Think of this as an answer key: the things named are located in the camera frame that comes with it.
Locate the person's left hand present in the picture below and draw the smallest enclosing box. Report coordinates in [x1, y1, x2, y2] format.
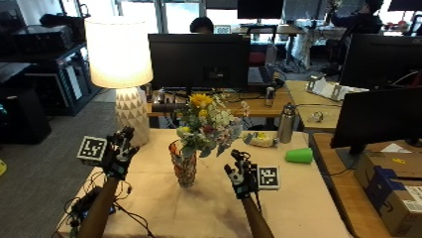
[100, 126, 141, 181]

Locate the person's right hand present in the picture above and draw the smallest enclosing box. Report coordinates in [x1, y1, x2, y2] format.
[222, 149, 261, 200]

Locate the white marker cube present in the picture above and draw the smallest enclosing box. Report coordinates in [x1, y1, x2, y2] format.
[75, 135, 109, 167]
[256, 165, 282, 191]

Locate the patterned glass vase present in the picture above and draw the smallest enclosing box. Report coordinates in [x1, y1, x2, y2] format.
[168, 140, 200, 188]

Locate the mixed flower bouquet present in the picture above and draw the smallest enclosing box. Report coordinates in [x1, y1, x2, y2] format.
[176, 92, 244, 159]

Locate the green plastic cup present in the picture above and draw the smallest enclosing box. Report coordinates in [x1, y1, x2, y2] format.
[284, 147, 315, 165]

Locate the steel water bottle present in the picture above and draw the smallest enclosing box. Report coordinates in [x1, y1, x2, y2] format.
[277, 102, 299, 145]

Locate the small silver can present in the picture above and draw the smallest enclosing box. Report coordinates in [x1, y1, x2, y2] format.
[264, 86, 277, 108]

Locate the white table lamp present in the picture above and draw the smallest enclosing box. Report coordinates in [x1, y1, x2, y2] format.
[83, 15, 154, 148]

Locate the black equipment rack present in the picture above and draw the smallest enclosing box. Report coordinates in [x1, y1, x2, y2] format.
[0, 24, 102, 117]

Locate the black computer monitor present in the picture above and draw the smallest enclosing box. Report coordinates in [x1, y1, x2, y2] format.
[236, 0, 286, 20]
[339, 33, 422, 91]
[148, 33, 252, 97]
[330, 86, 422, 171]

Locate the white desk organizer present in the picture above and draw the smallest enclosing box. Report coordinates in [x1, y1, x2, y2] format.
[306, 74, 369, 102]

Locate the cardboard box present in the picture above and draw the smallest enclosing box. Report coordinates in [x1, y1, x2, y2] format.
[353, 151, 422, 238]

